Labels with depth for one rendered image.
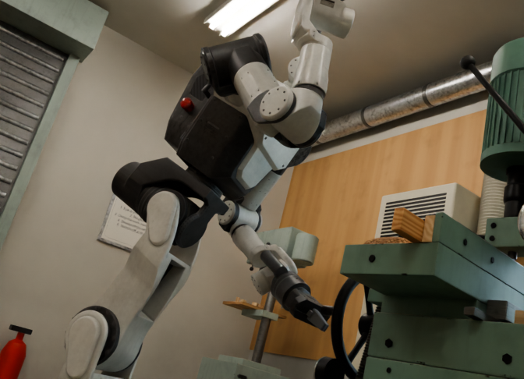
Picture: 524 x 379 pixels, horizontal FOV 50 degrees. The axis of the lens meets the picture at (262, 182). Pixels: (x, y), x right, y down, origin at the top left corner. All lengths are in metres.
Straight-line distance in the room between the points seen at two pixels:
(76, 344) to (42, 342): 2.43
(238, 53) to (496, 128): 0.61
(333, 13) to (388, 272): 0.56
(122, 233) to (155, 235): 2.57
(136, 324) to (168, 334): 2.68
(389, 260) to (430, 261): 0.09
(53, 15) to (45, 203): 1.19
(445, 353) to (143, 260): 0.73
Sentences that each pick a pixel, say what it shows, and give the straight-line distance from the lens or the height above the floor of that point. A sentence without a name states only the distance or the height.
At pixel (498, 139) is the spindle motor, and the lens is 1.38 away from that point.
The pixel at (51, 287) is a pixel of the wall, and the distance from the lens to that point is 3.86.
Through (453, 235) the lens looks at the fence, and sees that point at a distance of 1.05.
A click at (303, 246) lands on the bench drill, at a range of 3.44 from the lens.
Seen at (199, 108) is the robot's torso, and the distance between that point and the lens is 1.51.
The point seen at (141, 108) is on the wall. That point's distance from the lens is 4.22.
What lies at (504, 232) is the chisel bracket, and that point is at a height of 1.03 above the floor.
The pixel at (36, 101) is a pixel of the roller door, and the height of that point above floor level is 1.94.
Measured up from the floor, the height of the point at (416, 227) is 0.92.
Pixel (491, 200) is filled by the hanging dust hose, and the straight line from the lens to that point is 3.01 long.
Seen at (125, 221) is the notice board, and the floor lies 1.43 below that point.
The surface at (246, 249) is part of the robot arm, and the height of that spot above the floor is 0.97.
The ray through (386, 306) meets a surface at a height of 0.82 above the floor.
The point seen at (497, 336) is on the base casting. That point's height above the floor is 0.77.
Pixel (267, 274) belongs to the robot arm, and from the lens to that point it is 1.57.
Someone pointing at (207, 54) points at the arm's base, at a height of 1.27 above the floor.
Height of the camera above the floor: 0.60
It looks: 20 degrees up
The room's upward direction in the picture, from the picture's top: 15 degrees clockwise
